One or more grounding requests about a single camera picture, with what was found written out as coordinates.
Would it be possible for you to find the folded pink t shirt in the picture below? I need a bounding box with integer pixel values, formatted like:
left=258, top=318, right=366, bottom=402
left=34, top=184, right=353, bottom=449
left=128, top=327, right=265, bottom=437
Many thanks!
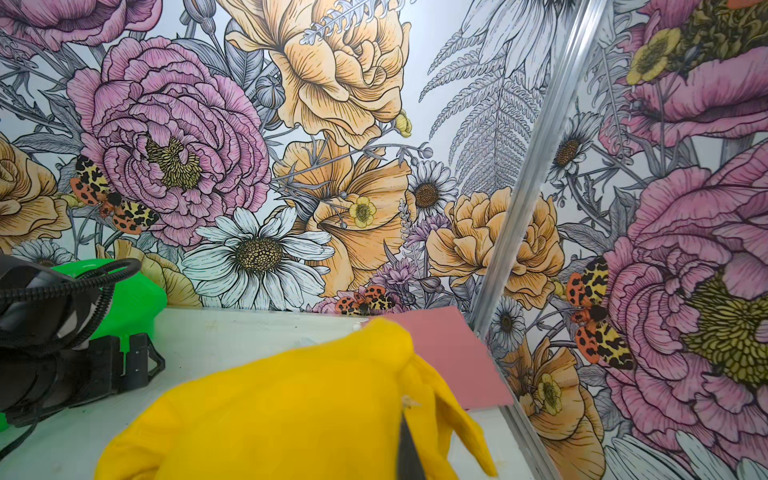
left=350, top=307, right=514, bottom=410

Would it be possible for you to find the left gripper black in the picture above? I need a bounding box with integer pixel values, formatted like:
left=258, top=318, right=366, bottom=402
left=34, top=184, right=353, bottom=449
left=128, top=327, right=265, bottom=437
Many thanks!
left=0, top=254, right=166, bottom=428

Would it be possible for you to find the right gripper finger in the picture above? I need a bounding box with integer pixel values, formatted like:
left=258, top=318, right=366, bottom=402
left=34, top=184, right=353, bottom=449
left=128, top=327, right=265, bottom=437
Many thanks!
left=396, top=415, right=426, bottom=480

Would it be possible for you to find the green plastic basket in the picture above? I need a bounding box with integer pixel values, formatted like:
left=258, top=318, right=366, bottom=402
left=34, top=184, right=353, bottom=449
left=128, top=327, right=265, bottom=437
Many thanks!
left=0, top=258, right=169, bottom=433

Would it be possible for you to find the yellow t shirt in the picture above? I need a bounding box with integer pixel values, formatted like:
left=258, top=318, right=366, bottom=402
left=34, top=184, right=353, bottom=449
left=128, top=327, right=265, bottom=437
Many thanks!
left=95, top=334, right=497, bottom=479

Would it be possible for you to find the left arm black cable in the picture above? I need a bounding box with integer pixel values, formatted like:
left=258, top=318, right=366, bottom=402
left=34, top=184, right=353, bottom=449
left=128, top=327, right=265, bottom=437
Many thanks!
left=0, top=257, right=143, bottom=463

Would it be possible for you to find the right aluminium corner post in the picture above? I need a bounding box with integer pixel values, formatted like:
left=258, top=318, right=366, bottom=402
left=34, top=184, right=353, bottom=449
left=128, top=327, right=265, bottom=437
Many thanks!
left=470, top=0, right=609, bottom=340

